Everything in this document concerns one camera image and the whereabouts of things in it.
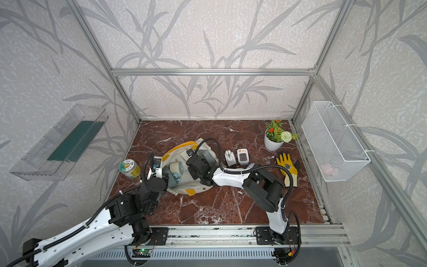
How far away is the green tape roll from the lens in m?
0.88

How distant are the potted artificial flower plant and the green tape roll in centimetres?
77

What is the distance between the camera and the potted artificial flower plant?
933 millimetres
